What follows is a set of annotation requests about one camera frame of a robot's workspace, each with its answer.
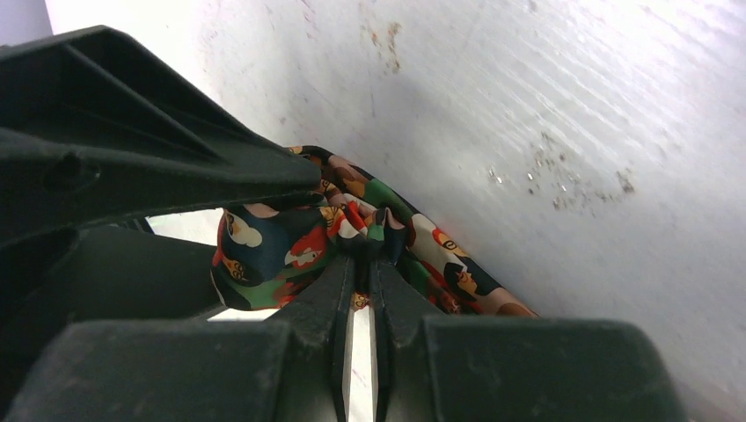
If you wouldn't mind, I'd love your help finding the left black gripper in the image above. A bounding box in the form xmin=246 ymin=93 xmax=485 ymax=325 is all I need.
xmin=1 ymin=25 xmax=320 ymax=408

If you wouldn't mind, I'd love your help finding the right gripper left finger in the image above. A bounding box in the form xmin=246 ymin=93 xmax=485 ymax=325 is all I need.
xmin=6 ymin=257 xmax=355 ymax=421

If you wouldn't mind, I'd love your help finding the colourful faces patterned tie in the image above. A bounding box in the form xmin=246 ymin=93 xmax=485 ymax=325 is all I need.
xmin=210 ymin=146 xmax=531 ymax=317

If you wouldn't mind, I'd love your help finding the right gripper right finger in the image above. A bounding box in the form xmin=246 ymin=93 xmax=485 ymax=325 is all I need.
xmin=369 ymin=260 xmax=686 ymax=421

